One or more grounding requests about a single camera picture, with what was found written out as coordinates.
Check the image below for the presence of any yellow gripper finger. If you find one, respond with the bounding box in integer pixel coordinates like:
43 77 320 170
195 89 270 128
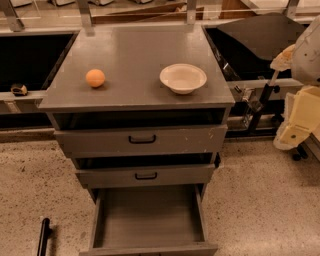
270 44 295 71
273 86 320 150

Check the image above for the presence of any orange fruit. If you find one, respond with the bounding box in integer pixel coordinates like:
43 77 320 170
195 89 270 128
85 69 105 88

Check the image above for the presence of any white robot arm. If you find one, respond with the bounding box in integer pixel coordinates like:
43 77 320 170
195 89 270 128
270 16 320 150

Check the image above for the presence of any grey top drawer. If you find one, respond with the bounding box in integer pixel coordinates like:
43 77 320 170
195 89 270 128
55 125 227 158

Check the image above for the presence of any grey middle drawer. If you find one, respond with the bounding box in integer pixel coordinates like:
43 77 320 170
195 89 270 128
76 164 214 189

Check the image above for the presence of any grey drawer cabinet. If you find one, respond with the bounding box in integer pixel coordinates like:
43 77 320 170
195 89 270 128
38 23 236 256

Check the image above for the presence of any grey open bottom drawer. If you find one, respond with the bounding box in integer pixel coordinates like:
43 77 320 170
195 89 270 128
79 184 217 256

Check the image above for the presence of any black tray stand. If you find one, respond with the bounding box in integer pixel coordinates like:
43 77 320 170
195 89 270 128
216 12 309 162

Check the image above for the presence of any clear plastic holder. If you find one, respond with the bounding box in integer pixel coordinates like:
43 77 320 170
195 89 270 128
234 85 262 128

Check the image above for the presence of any white paper bowl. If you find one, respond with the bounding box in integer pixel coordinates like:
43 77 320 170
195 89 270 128
159 64 207 95

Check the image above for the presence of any black pole on floor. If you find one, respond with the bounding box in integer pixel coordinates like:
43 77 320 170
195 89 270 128
37 218 52 256

